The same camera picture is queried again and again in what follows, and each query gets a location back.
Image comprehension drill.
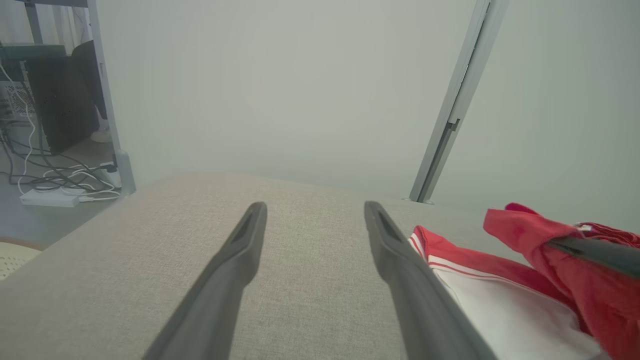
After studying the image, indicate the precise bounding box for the black floor cable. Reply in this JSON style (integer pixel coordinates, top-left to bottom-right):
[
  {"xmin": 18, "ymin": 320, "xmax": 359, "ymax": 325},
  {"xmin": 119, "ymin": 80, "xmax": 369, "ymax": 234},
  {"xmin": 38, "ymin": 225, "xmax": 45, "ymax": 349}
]
[{"xmin": 0, "ymin": 120, "xmax": 119, "ymax": 192}]

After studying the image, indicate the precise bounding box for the white floor cable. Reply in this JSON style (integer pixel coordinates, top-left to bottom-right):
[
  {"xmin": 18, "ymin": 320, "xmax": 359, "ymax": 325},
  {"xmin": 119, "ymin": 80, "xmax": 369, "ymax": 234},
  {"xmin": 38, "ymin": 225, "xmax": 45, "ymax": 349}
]
[{"xmin": 0, "ymin": 65, "xmax": 122, "ymax": 202}]

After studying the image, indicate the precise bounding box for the grey partition end post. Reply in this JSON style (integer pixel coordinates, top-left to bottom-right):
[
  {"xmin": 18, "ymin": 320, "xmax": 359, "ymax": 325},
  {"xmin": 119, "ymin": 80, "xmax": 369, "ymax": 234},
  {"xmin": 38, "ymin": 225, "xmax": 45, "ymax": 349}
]
[{"xmin": 86, "ymin": 0, "xmax": 137, "ymax": 196}]

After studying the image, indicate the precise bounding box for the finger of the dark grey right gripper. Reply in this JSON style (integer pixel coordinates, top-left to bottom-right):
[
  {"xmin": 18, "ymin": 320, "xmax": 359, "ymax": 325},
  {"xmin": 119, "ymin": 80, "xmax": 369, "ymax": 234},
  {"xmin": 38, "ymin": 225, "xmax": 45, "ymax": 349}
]
[{"xmin": 546, "ymin": 236, "xmax": 640, "ymax": 279}]

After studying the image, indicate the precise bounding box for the silver perforated computer case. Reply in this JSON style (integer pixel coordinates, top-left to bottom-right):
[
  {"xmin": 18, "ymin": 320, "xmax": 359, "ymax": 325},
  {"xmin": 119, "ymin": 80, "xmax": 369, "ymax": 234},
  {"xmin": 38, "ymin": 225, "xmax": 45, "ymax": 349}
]
[{"xmin": 0, "ymin": 81, "xmax": 37, "ymax": 122}]

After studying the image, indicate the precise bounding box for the grey metal desk leg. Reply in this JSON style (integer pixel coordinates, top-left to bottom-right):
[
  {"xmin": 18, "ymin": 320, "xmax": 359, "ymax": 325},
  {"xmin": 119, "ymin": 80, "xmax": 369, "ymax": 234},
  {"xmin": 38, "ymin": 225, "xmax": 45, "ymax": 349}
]
[{"xmin": 22, "ymin": 0, "xmax": 47, "ymax": 46}]

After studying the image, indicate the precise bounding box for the teal box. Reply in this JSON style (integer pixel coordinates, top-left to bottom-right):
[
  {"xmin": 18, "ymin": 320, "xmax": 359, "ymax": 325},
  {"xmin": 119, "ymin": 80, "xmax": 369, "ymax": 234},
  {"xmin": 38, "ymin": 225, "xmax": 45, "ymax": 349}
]
[{"xmin": 0, "ymin": 43, "xmax": 67, "ymax": 62}]

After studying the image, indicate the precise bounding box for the white power adapter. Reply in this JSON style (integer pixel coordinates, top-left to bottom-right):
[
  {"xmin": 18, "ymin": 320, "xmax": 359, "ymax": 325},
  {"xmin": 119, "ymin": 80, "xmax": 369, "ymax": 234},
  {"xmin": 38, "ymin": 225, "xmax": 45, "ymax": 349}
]
[{"xmin": 99, "ymin": 161, "xmax": 124, "ymax": 189}]

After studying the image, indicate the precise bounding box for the grey metal partition post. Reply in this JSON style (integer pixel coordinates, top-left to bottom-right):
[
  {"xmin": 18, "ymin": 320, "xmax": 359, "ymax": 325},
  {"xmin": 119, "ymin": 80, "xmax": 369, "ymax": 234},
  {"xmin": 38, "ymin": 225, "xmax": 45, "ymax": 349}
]
[{"xmin": 409, "ymin": 0, "xmax": 509, "ymax": 204}]

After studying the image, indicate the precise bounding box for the white power strip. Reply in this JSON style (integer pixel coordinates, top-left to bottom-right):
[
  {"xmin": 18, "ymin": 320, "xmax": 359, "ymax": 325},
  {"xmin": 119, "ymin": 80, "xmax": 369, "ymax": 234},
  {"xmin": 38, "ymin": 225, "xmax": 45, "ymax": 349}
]
[{"xmin": 20, "ymin": 187, "xmax": 82, "ymax": 209}]

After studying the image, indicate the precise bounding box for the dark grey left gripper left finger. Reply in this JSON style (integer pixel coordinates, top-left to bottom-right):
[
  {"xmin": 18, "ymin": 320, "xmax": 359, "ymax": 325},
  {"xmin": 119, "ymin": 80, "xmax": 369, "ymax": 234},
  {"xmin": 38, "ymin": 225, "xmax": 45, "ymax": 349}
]
[{"xmin": 142, "ymin": 201, "xmax": 269, "ymax": 360}]

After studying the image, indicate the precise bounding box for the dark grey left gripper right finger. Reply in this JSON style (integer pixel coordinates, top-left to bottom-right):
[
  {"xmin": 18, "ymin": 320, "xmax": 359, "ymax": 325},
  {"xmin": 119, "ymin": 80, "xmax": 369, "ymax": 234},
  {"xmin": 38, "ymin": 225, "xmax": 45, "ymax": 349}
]
[{"xmin": 364, "ymin": 200, "xmax": 498, "ymax": 360}]

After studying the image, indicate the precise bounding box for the black computer tower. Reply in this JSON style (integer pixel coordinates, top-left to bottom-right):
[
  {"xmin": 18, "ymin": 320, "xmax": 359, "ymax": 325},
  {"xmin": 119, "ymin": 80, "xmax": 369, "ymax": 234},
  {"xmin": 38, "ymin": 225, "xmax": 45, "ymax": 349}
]
[{"xmin": 24, "ymin": 40, "xmax": 109, "ymax": 155}]

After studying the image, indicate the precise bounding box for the red white lettered jersey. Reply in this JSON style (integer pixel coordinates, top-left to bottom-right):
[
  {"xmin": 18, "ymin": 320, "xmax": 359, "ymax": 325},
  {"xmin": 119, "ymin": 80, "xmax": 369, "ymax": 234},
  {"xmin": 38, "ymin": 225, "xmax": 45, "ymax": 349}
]
[{"xmin": 407, "ymin": 202, "xmax": 640, "ymax": 360}]

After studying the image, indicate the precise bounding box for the cream perforated plastic basket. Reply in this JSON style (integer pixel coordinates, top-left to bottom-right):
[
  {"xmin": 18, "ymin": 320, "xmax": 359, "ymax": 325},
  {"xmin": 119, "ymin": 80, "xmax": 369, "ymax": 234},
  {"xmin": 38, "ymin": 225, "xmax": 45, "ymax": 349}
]
[{"xmin": 0, "ymin": 239, "xmax": 45, "ymax": 281}]

